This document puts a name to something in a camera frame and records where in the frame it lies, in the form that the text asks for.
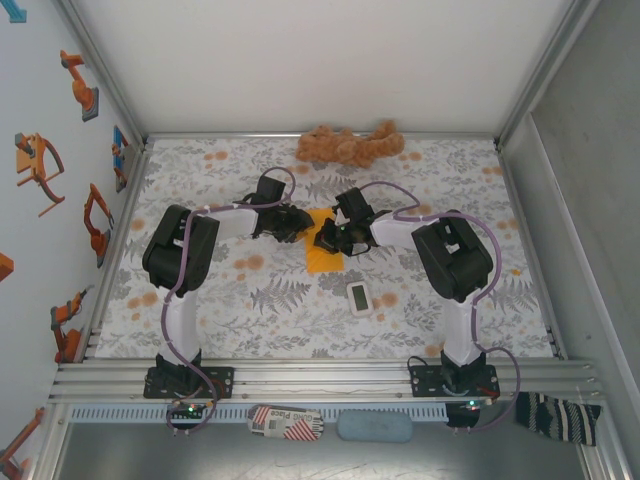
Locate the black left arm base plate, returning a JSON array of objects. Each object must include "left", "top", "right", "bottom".
[{"left": 143, "top": 366, "right": 236, "bottom": 400}]

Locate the black white striped sock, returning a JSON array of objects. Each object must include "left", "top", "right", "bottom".
[{"left": 514, "top": 392, "right": 603, "bottom": 447}]

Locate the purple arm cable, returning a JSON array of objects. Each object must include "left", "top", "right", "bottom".
[
  {"left": 160, "top": 166, "right": 297, "bottom": 436},
  {"left": 357, "top": 180, "right": 523, "bottom": 434}
]

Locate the blue and orange wall sticker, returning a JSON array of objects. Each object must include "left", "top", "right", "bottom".
[{"left": 110, "top": 124, "right": 133, "bottom": 194}]

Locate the blue-grey glasses case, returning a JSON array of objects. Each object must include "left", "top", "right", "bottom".
[{"left": 335, "top": 409, "right": 415, "bottom": 445}]

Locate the floral printed table mat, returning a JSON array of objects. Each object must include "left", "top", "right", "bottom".
[{"left": 94, "top": 137, "right": 557, "bottom": 360}]

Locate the white slotted cable duct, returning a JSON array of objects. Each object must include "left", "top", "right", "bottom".
[{"left": 69, "top": 403, "right": 450, "bottom": 423}]

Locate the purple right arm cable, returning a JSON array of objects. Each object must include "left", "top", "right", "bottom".
[{"left": 357, "top": 180, "right": 523, "bottom": 434}]

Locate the white digital timer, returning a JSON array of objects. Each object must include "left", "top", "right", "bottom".
[{"left": 345, "top": 280, "right": 374, "bottom": 318}]

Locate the aluminium frame rail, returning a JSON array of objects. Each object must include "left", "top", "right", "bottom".
[
  {"left": 78, "top": 142, "right": 154, "bottom": 362},
  {"left": 494, "top": 141, "right": 570, "bottom": 360},
  {"left": 48, "top": 356, "right": 607, "bottom": 404}
]

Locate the orange gripper wall sticker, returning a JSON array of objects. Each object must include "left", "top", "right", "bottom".
[{"left": 13, "top": 132, "right": 67, "bottom": 219}]

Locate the aluminium frame post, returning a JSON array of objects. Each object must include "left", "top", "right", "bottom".
[
  {"left": 53, "top": 0, "right": 152, "bottom": 147},
  {"left": 493, "top": 0, "right": 600, "bottom": 147}
]

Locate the grey metal shelf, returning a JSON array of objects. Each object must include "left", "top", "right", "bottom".
[{"left": 47, "top": 419, "right": 601, "bottom": 480}]

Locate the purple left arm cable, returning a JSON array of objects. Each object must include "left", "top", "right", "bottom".
[{"left": 160, "top": 166, "right": 297, "bottom": 436}]

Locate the blue machine wall sticker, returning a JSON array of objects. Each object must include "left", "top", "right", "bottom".
[{"left": 0, "top": 0, "right": 29, "bottom": 24}]

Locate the red white printed pouch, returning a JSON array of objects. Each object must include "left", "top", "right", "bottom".
[{"left": 247, "top": 404, "right": 326, "bottom": 443}]

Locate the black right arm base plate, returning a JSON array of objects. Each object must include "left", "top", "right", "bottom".
[{"left": 409, "top": 364, "right": 500, "bottom": 399}]

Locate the brown plush toy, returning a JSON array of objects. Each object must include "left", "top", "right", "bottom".
[{"left": 294, "top": 119, "right": 406, "bottom": 170}]

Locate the orange paper sheet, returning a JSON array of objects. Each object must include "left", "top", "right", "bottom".
[{"left": 304, "top": 206, "right": 346, "bottom": 274}]

